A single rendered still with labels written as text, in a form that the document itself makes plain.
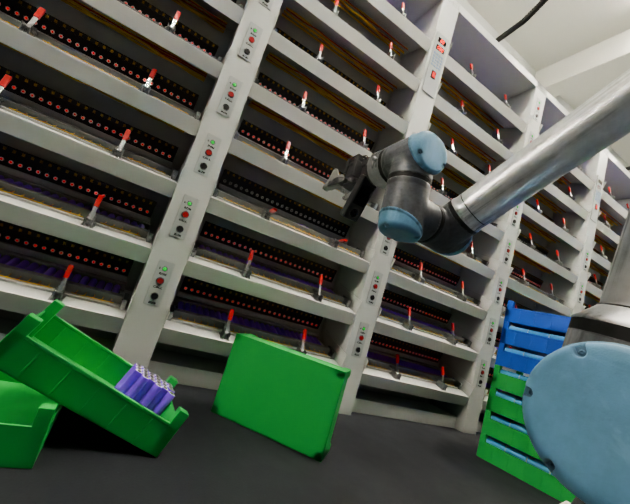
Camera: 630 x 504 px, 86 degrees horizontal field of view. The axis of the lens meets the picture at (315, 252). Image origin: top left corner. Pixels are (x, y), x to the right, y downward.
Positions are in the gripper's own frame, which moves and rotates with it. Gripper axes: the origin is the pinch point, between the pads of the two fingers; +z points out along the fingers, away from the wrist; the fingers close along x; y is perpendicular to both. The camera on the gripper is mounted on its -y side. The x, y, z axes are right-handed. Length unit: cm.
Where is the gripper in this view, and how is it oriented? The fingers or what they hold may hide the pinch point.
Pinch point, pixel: (334, 194)
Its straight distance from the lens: 101.2
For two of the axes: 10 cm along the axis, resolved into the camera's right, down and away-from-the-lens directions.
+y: 2.7, -9.4, 1.9
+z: -4.7, 0.4, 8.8
